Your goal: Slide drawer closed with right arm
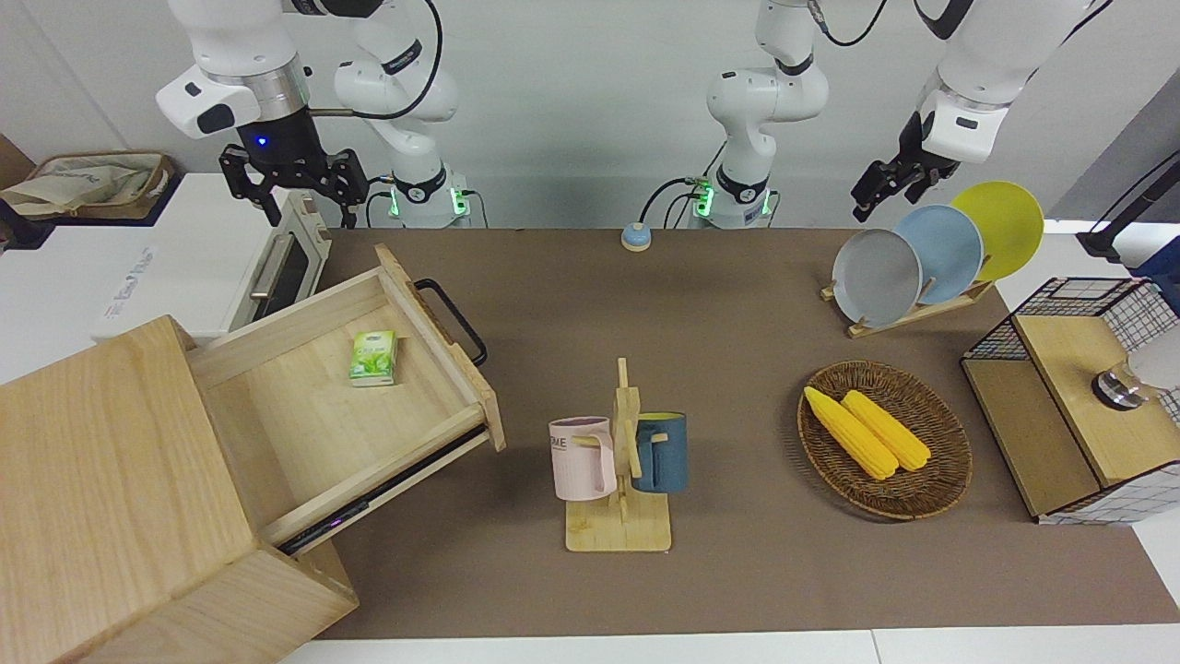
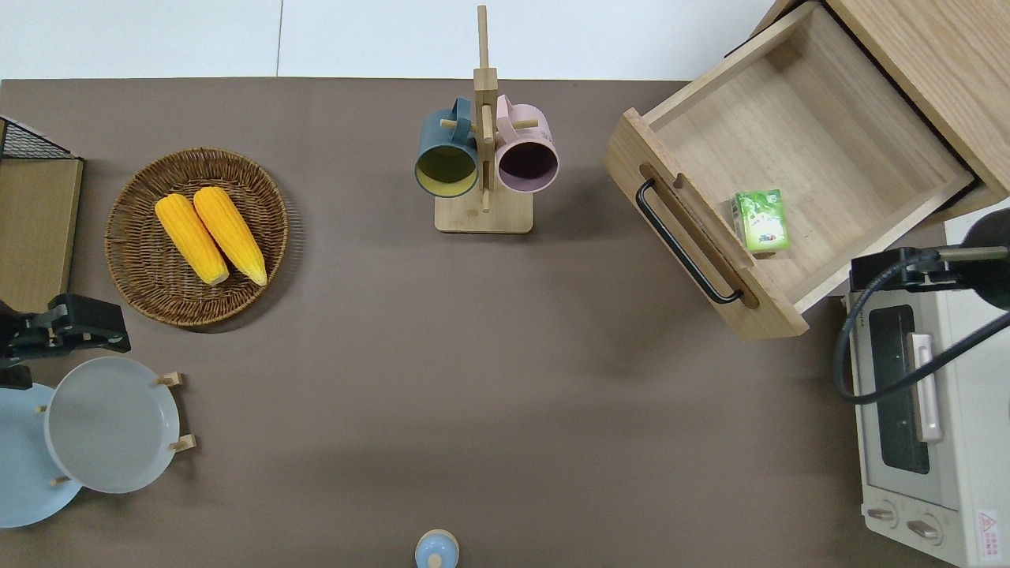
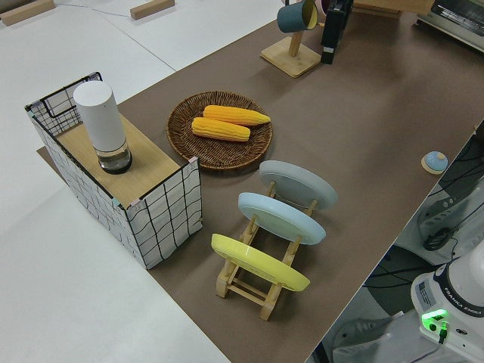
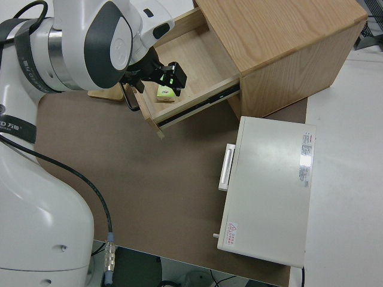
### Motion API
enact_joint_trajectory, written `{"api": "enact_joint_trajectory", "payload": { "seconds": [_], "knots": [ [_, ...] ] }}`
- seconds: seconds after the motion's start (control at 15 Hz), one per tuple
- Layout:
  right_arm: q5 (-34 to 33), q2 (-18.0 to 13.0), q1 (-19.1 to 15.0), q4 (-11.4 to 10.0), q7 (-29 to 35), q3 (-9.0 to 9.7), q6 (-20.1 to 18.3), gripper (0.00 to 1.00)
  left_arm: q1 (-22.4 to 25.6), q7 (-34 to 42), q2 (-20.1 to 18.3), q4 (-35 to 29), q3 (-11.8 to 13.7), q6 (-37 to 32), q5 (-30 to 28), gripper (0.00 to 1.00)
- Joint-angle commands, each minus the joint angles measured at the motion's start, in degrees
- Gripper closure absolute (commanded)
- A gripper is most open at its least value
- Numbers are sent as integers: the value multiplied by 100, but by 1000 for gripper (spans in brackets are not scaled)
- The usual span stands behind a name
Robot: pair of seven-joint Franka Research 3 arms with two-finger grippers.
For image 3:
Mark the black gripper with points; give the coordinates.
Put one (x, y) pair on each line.
(342, 4)

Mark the wooden drawer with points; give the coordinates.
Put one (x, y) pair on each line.
(416, 4)

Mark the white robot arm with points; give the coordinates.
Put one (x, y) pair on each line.
(453, 291)

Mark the wooden drawer cabinet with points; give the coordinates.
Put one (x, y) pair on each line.
(374, 7)

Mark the pink mug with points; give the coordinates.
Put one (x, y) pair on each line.
(323, 7)

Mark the teal mug yellow inside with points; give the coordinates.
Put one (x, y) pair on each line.
(293, 17)

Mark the wooden mug tree stand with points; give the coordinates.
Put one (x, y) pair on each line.
(293, 60)

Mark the brown table mat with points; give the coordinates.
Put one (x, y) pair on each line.
(359, 113)

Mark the white toaster oven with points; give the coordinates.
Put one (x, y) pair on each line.
(457, 20)

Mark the long yellow corn cob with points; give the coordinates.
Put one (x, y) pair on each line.
(234, 114)

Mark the short yellow corn cob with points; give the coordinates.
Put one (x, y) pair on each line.
(219, 129)

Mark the grey plate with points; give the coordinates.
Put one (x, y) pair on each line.
(298, 185)

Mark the round wicker tray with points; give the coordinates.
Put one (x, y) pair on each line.
(223, 153)

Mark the small wooden block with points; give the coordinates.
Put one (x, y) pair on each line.
(151, 8)

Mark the light blue plate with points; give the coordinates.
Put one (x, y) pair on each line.
(280, 219)

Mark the grey power strip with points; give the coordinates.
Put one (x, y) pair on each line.
(442, 211)

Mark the yellow plate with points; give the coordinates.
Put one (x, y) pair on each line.
(257, 262)

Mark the white cylindrical bottle clear base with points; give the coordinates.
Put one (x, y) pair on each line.
(100, 121)

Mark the grid-pattern box with wooden shelf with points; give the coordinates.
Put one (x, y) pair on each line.
(166, 219)

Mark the wooden plate rack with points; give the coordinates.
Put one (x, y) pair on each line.
(246, 293)

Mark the large wooden block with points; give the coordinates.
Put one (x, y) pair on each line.
(26, 10)

